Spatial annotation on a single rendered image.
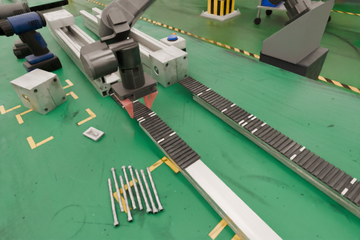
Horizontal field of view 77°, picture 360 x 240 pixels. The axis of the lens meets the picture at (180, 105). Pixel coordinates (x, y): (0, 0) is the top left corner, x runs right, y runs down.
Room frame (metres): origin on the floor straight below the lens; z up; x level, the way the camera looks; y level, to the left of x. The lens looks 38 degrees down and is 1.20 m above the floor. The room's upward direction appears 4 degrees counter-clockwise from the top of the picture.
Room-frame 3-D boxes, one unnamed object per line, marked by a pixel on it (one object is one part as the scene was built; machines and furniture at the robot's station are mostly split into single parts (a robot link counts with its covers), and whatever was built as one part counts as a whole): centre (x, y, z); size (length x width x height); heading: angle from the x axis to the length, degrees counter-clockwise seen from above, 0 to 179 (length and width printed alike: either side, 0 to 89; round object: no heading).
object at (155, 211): (0.26, 0.08, 0.78); 0.11 x 0.01 x 0.01; 20
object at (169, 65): (0.71, 0.02, 0.83); 0.12 x 0.09 x 0.10; 124
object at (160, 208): (0.26, 0.07, 0.78); 0.11 x 0.01 x 0.01; 18
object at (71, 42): (0.97, 0.43, 0.82); 0.80 x 0.10 x 0.09; 34
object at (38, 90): (0.61, 0.43, 0.83); 0.11 x 0.10 x 0.10; 148
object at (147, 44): (1.08, 0.27, 0.82); 0.80 x 0.10 x 0.09; 34
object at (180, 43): (0.91, 0.02, 0.81); 0.10 x 0.08 x 0.06; 124
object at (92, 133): (0.44, 0.24, 0.78); 0.05 x 0.03 x 0.01; 56
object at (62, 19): (1.18, 0.57, 0.87); 0.16 x 0.11 x 0.07; 34
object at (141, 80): (0.49, 0.11, 0.92); 0.10 x 0.07 x 0.07; 123
